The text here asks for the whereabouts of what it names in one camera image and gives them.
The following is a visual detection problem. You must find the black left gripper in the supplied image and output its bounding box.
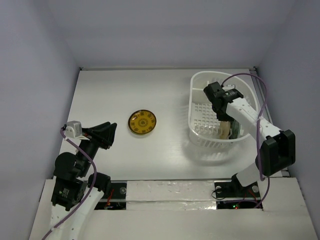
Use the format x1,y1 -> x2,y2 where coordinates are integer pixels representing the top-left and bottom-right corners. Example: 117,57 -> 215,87
77,120 -> 117,175

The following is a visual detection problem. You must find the beige plate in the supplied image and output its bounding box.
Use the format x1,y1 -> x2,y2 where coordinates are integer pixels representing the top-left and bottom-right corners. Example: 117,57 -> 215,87
219,121 -> 231,140

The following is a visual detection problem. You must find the dark green patterned plate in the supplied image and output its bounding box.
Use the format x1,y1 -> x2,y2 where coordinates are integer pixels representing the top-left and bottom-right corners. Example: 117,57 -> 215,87
229,120 -> 241,140

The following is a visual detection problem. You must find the yellow patterned plate brown rim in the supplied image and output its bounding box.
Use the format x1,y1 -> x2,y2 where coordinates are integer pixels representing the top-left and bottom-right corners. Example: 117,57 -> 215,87
127,109 -> 157,136

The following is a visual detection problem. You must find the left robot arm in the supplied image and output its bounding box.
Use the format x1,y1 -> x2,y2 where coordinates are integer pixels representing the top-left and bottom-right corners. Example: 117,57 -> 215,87
43,121 -> 117,240

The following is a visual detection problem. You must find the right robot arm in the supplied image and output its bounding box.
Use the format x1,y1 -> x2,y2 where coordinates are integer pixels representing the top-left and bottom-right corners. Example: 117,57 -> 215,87
203,82 -> 296,198

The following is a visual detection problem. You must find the white plastic dish rack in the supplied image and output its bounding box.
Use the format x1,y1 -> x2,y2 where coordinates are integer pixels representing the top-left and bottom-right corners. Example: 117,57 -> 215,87
188,71 -> 251,149

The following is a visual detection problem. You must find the white foam block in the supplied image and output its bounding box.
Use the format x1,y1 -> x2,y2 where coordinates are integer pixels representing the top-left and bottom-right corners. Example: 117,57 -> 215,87
125,180 -> 217,211

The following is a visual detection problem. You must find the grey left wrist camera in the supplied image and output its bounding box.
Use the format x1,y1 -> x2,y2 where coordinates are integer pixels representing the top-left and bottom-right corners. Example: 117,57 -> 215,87
62,120 -> 83,139

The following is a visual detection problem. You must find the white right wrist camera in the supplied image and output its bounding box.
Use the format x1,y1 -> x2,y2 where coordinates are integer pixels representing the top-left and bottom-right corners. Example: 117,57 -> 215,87
221,84 -> 236,91

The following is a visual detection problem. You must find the aluminium rail right edge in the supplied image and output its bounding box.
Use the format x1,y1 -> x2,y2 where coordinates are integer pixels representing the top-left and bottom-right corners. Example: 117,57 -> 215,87
249,66 -> 290,178

